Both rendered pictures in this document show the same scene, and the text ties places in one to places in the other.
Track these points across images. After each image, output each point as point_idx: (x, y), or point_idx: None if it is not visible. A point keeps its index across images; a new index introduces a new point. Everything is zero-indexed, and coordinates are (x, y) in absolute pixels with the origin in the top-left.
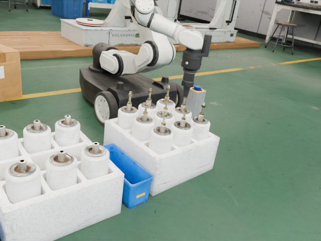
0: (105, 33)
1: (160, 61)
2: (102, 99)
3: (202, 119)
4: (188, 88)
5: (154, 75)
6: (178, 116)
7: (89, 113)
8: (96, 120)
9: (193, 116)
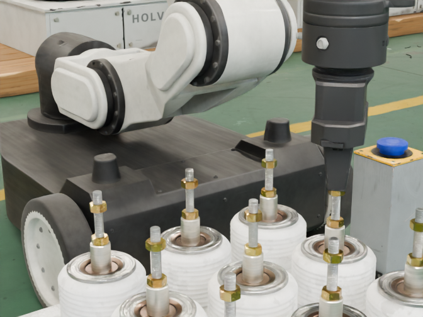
0: (112, 14)
1: (240, 63)
2: (44, 226)
3: (422, 285)
4: (345, 153)
5: (260, 122)
6: (318, 278)
7: (17, 275)
8: (37, 302)
9: (390, 265)
